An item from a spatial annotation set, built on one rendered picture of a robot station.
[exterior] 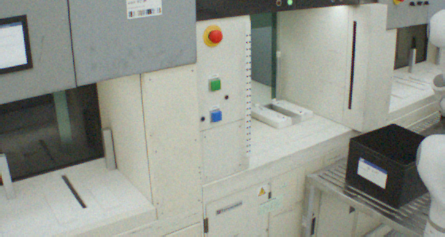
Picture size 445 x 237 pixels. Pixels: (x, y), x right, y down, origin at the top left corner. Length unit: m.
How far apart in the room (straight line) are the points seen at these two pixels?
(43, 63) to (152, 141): 0.40
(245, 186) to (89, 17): 0.81
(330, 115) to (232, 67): 0.73
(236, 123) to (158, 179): 0.32
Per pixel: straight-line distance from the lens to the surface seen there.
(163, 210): 1.38
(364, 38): 1.76
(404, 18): 2.04
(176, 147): 1.31
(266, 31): 2.34
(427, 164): 1.07
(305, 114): 1.92
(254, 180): 1.56
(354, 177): 1.66
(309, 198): 1.75
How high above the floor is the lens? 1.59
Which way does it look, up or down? 20 degrees down
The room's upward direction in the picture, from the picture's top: 1 degrees counter-clockwise
